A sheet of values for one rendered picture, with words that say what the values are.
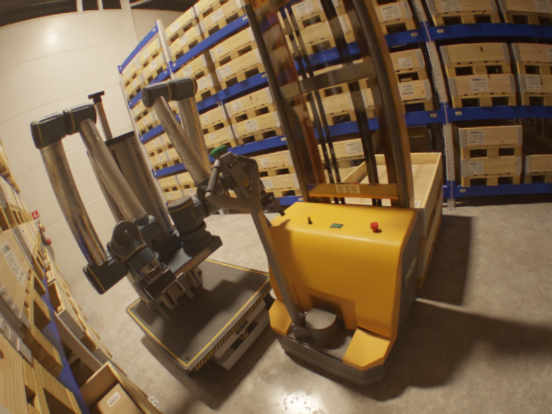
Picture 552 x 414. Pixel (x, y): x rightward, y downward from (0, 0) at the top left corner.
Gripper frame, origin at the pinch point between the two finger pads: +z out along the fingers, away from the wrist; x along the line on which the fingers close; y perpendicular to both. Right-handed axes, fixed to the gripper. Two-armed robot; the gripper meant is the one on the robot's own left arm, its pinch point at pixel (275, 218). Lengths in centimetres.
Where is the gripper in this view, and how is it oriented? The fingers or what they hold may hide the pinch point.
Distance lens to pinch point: 134.3
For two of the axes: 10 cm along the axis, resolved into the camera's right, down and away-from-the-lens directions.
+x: 5.6, -4.2, 7.1
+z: 5.6, 8.3, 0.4
